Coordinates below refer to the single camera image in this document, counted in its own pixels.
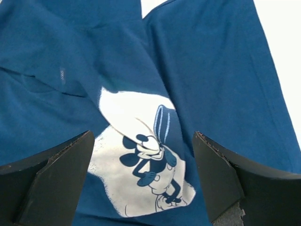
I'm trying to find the blue Mickey print t-shirt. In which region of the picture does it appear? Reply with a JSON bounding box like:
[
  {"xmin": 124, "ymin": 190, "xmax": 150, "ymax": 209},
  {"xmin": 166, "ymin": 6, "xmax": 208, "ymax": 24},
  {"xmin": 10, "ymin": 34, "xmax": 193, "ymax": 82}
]
[{"xmin": 0, "ymin": 0, "xmax": 301, "ymax": 226}]

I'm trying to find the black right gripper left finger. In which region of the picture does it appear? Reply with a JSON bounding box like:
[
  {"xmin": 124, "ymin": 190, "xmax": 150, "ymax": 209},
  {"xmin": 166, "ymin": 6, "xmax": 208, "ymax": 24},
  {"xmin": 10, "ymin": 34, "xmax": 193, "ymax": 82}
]
[{"xmin": 0, "ymin": 131, "xmax": 95, "ymax": 226}]

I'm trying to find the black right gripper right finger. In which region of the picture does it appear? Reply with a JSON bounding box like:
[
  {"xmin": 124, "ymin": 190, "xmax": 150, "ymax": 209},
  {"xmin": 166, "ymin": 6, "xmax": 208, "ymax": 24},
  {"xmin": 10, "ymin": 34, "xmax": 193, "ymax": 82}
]
[{"xmin": 192, "ymin": 132, "xmax": 301, "ymax": 226}]

